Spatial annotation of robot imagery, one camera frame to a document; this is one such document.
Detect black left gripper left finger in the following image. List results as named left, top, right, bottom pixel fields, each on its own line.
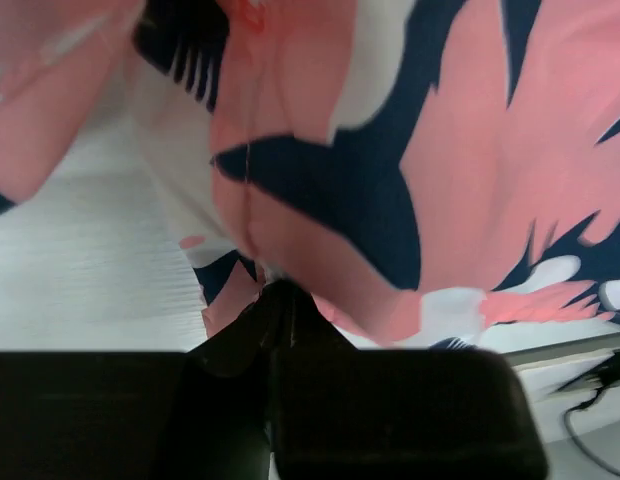
left=154, top=282, right=290, bottom=480

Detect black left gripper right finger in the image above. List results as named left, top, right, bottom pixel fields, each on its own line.
left=269, top=289, right=549, bottom=479

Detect pink shark print shorts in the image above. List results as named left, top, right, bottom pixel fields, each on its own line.
left=0, top=1, right=620, bottom=347

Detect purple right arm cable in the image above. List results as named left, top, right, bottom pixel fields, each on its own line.
left=549, top=349, right=620, bottom=479

